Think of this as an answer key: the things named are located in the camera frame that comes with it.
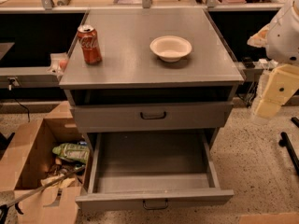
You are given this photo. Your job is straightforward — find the grey drawer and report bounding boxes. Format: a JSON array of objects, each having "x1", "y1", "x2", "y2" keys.
[
  {"x1": 76, "y1": 131, "x2": 234, "y2": 212},
  {"x1": 71, "y1": 102, "x2": 233, "y2": 133}
]

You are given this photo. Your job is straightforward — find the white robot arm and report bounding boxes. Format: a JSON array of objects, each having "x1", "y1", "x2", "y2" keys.
[{"x1": 248, "y1": 0, "x2": 299, "y2": 123}]

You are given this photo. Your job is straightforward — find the grey drawer cabinet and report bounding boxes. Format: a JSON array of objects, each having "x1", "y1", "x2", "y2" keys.
[{"x1": 60, "y1": 7, "x2": 243, "y2": 147}]

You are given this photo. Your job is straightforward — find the black adapter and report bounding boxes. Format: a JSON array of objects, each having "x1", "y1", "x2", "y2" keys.
[{"x1": 242, "y1": 57, "x2": 255, "y2": 68}]

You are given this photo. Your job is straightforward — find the black floor bar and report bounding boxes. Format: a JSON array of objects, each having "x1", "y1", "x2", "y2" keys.
[{"x1": 278, "y1": 132, "x2": 299, "y2": 175}]

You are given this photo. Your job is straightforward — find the white paper bowl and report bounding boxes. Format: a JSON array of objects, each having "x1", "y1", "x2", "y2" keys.
[{"x1": 149, "y1": 35, "x2": 192, "y2": 63}]

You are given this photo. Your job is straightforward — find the red cola can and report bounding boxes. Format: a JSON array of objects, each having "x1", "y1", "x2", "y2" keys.
[{"x1": 77, "y1": 24, "x2": 102, "y2": 64}]

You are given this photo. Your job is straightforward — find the green snack bag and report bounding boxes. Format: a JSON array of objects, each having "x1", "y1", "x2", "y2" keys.
[{"x1": 52, "y1": 143, "x2": 90, "y2": 164}]

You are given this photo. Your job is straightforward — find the clear plastic cup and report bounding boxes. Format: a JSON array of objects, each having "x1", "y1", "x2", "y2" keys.
[{"x1": 47, "y1": 52, "x2": 68, "y2": 76}]

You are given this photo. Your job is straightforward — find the brown cardboard box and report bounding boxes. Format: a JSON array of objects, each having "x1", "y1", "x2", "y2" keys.
[{"x1": 0, "y1": 102, "x2": 86, "y2": 224}]

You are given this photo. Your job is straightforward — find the grabber stick tool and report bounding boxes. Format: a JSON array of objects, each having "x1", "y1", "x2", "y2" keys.
[{"x1": 0, "y1": 165, "x2": 86, "y2": 224}]

